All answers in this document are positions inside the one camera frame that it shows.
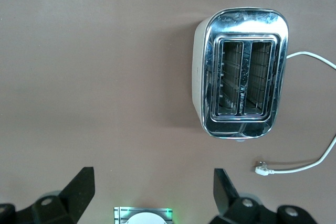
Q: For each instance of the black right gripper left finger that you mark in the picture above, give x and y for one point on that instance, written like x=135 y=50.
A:
x=78 y=190

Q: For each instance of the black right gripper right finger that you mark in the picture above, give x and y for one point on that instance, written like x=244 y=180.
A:
x=225 y=197

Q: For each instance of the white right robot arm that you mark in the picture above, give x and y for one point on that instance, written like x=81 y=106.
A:
x=145 y=220

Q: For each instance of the cream and chrome toaster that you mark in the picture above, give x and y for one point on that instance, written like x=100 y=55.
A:
x=236 y=27

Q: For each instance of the brown table cover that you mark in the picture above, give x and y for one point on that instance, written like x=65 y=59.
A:
x=78 y=77

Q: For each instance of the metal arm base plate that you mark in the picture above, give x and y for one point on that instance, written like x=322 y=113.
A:
x=119 y=214

